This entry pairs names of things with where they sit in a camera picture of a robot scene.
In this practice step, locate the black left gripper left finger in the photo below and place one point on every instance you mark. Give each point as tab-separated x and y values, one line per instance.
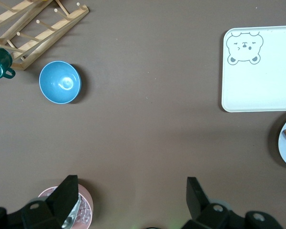
64	195

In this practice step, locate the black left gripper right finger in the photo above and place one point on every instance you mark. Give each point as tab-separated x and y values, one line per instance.
195	198

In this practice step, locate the metal scoop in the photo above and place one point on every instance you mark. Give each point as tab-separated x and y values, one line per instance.
72	215

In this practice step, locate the pink bowl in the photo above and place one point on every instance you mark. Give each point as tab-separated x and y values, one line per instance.
87	198

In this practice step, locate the clear ice cubes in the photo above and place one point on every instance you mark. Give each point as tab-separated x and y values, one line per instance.
84	213

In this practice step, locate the blue bowl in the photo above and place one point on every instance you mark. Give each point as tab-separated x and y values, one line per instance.
59	82

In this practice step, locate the cream bear print tray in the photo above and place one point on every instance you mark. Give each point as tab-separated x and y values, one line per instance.
259	78

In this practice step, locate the wooden peg rack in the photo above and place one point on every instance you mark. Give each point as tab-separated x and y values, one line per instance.
45	31

